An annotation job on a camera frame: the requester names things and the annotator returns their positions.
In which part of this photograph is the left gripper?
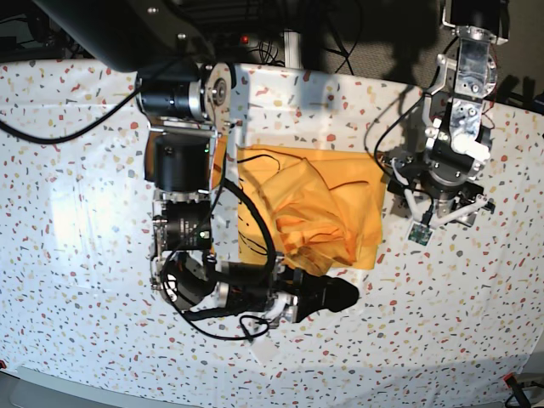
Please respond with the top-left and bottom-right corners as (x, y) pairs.
(387, 158), (496, 225)

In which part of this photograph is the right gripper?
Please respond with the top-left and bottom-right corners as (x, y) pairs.
(214, 263), (360, 323)

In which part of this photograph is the yellow orange T-shirt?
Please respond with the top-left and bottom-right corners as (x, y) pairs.
(228, 144), (385, 276)

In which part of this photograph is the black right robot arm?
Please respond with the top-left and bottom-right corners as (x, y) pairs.
(39, 1), (359, 325)

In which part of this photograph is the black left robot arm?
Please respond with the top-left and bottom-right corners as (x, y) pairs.
(379, 1), (510, 230)

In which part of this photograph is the terrazzo patterned white tablecloth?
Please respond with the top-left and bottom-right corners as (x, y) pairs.
(0, 59), (544, 408)

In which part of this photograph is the red black clamp right corner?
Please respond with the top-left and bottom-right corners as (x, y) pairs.
(503, 373), (532, 408)

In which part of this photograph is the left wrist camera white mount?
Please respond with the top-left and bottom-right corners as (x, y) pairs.
(405, 190), (486, 246)

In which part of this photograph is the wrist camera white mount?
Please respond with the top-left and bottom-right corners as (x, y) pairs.
(405, 190), (486, 246)
(250, 292), (292, 366)

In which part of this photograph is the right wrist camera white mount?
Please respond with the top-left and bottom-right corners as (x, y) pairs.
(250, 292), (292, 366)

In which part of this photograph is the silver aluminium frame post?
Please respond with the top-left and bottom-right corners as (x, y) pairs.
(283, 30), (303, 70)

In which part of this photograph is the white power strip red switch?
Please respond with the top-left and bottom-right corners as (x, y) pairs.
(227, 33), (260, 48)

